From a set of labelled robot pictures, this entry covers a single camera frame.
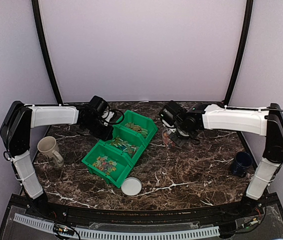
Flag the scooped star gummies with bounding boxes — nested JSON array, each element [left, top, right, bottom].
[[162, 132, 174, 148]]

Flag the white jar lid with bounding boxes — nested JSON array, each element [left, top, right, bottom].
[[120, 177, 142, 197]]

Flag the clear plastic jar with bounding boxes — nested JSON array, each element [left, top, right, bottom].
[[162, 128, 175, 149]]

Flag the beige ceramic mug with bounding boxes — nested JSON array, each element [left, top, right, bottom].
[[37, 136, 64, 168]]

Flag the wrapped colourful candies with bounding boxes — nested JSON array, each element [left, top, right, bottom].
[[110, 137, 139, 154]]

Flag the right black frame post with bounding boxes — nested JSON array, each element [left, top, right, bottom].
[[222, 0, 254, 105]]

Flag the green yellow gummy candies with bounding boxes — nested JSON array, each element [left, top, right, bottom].
[[124, 122, 148, 138]]

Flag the green three-compartment bin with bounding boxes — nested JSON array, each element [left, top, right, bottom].
[[81, 110, 158, 188]]

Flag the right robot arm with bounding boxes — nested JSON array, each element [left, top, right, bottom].
[[162, 100, 283, 217]]

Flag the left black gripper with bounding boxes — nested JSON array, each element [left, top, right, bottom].
[[83, 117, 114, 141]]

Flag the left black frame post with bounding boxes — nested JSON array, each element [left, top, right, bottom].
[[31, 0, 63, 105]]

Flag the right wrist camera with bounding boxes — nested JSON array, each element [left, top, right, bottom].
[[159, 100, 187, 135]]

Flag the star gummy candies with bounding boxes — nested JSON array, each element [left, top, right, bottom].
[[92, 155, 117, 175]]

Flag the black frame post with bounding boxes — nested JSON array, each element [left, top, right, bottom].
[[222, 0, 254, 105], [31, 0, 63, 105]]

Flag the dark blue mug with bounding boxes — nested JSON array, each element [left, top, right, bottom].
[[230, 151, 253, 178]]

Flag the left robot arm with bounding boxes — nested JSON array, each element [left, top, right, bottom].
[[0, 95, 114, 218]]

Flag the black front rail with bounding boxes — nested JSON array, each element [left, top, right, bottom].
[[26, 189, 280, 227]]

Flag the white slotted cable duct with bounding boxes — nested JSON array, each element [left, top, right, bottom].
[[13, 213, 220, 240]]

